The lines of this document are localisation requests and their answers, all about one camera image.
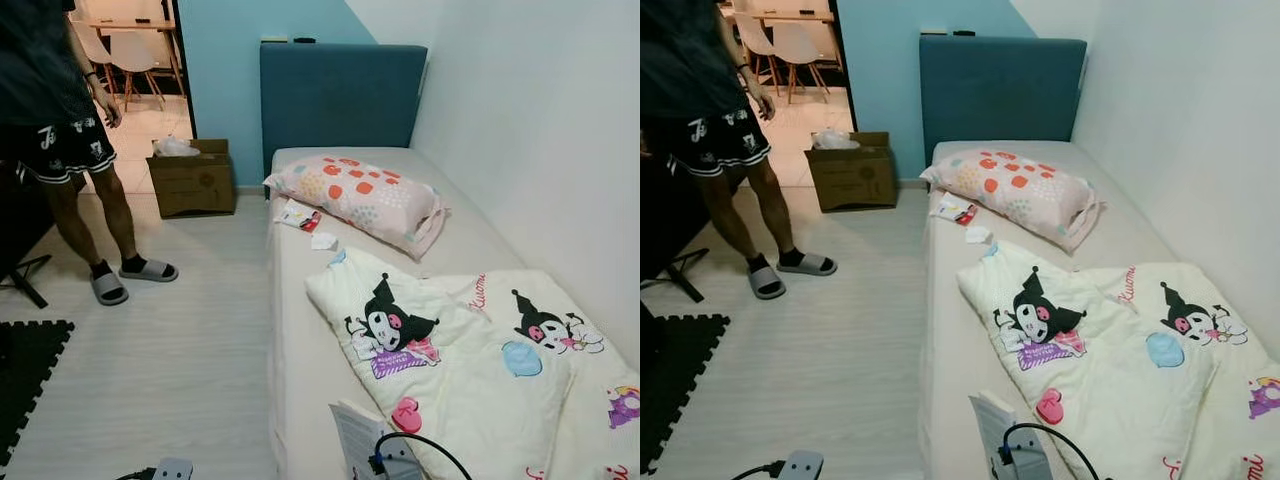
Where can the pale slide slipper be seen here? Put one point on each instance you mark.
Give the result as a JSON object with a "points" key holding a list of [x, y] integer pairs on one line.
{"points": [[108, 290], [766, 283], [810, 264], [150, 270]]}

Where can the red and white packet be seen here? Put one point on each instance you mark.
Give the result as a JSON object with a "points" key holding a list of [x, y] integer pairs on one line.
{"points": [[957, 208], [298, 215]]}

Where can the blue upholstered headboard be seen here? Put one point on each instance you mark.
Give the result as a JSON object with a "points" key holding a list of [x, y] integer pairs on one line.
{"points": [[1000, 95], [340, 100]]}

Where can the black foam floor mat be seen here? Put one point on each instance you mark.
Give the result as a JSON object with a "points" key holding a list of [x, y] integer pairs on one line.
{"points": [[30, 370], [680, 370]]}

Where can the black metal stand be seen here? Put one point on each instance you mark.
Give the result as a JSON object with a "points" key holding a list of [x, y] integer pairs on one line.
{"points": [[680, 280], [25, 285]]}

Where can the person in dark shorts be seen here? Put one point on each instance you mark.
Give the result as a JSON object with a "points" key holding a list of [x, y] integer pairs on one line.
{"points": [[690, 60], [40, 60]]}

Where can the brown cardboard box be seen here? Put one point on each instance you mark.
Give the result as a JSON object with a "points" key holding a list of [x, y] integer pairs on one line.
{"points": [[855, 178], [195, 185]]}

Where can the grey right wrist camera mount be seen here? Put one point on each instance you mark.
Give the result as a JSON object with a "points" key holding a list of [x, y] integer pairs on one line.
{"points": [[402, 466], [1030, 465]]}

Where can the pink pillow with orange spots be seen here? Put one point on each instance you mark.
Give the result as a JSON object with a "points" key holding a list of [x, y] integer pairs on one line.
{"points": [[360, 195], [1020, 188]]}

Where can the white tissue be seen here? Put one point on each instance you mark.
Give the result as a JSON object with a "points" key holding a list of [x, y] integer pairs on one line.
{"points": [[978, 234], [324, 240]]}

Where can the wooden dining table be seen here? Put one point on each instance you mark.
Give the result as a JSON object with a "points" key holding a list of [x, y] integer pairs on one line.
{"points": [[130, 24], [790, 16]]}

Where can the white plastic bag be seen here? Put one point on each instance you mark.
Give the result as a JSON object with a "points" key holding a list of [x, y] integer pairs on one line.
{"points": [[175, 147], [833, 140]]}

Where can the white dining chair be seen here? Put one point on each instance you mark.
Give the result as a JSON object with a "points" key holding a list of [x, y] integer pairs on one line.
{"points": [[755, 38], [800, 45], [92, 45], [135, 52]]}

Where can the black door frame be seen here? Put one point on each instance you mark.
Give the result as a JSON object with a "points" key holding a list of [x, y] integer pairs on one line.
{"points": [[183, 60], [842, 60]]}

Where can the cream cartoon print blanket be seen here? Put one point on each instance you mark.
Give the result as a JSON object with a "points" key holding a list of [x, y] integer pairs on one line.
{"points": [[1120, 340], [470, 340]]}

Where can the beige sheeted mattress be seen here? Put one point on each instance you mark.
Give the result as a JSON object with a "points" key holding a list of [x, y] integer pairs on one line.
{"points": [[295, 340], [945, 340]]}

